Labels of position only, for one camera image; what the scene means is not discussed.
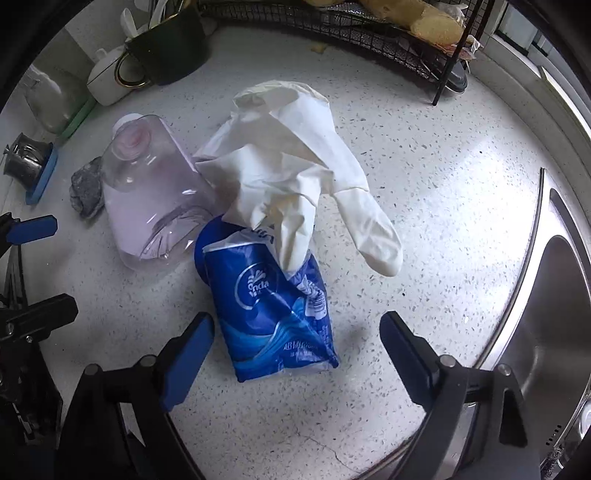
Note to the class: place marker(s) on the white spatula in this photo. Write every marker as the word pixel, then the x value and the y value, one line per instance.
pixel 129 23

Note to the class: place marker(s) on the grey cloth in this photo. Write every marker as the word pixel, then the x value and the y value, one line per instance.
pixel 87 189

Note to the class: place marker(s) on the white rubber glove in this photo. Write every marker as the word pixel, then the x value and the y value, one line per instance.
pixel 286 152

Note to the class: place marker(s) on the dark green mug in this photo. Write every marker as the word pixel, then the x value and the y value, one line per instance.
pixel 171 50

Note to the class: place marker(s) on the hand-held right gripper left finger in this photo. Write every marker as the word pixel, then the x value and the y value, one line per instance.
pixel 187 364

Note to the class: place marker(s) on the steel oil pot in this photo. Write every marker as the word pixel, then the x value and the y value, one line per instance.
pixel 25 159

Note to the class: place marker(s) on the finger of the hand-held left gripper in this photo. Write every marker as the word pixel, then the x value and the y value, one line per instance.
pixel 41 316
pixel 32 229

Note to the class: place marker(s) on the white sugar pot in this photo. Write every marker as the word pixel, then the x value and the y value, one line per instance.
pixel 108 78

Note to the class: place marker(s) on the small yellow scrap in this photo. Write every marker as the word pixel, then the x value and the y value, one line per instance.
pixel 319 47

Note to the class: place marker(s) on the clear plastic bottle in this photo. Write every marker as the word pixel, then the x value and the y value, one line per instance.
pixel 147 203

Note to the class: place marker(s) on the glass carafe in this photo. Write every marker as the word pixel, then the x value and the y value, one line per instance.
pixel 53 99

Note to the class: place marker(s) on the blue tissue pack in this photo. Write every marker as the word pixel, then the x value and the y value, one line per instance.
pixel 263 318

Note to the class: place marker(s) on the window frame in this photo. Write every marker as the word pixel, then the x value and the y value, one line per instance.
pixel 545 78

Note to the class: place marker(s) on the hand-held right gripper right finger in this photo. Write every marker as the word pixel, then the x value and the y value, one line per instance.
pixel 408 362

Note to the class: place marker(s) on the steel sink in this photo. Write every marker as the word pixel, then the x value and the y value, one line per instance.
pixel 549 323

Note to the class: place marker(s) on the green tray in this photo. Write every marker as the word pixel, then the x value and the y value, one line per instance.
pixel 78 120

